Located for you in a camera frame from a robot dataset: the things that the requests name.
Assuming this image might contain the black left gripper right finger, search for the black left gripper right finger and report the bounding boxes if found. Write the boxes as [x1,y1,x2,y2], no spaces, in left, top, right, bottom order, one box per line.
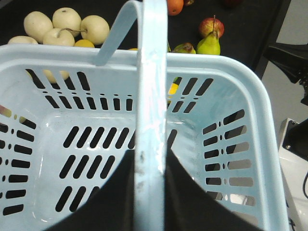
[165,150,261,231]

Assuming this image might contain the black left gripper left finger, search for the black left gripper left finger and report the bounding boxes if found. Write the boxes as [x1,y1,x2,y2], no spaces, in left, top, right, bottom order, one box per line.
[47,150,135,231]

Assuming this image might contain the light blue plastic basket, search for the light blue plastic basket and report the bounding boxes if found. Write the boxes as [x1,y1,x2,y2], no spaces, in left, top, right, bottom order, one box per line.
[0,0,289,231]

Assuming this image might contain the green pear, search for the green pear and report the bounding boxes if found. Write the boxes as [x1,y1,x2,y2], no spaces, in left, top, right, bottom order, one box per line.
[196,15,221,55]

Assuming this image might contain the yellow lemon near pears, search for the yellow lemon near pears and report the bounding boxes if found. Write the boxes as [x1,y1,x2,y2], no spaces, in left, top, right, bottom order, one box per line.
[74,39,95,48]

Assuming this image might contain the red apple beside white pears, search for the red apple beside white pears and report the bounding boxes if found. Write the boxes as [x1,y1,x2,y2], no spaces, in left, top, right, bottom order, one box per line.
[199,17,225,39]

